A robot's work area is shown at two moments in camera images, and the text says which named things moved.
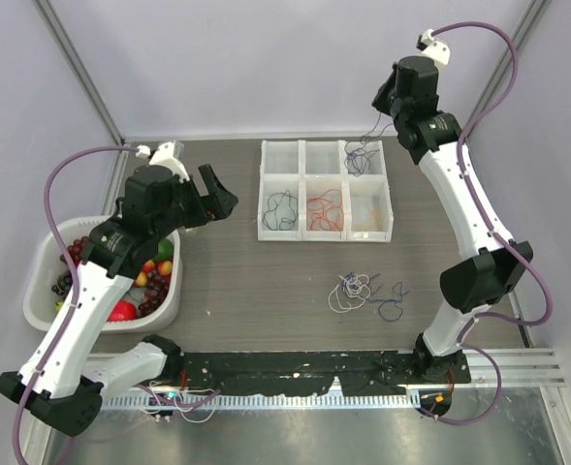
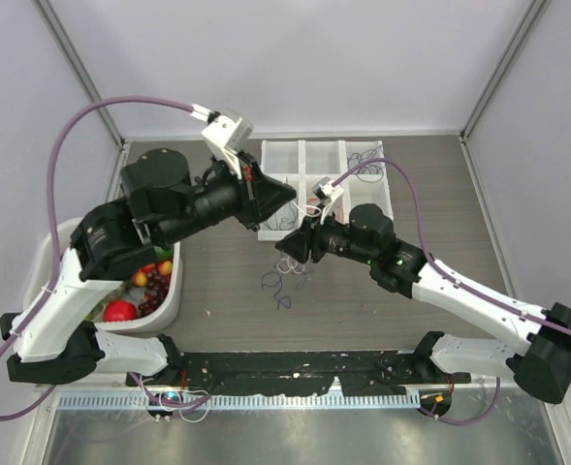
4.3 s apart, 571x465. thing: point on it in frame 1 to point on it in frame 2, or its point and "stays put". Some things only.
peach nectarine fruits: (164, 267) stays put
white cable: (355, 286) to (286, 264)
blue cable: (389, 310) to (285, 300)
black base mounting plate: (364, 373) stays put
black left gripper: (220, 201) to (259, 194)
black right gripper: (379, 102) to (308, 237)
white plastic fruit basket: (43, 266) stays put
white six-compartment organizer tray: (324, 191) stays put
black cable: (282, 211) stays put
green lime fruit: (165, 250) stays put
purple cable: (358, 157) to (371, 172)
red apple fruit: (123, 310) stays put
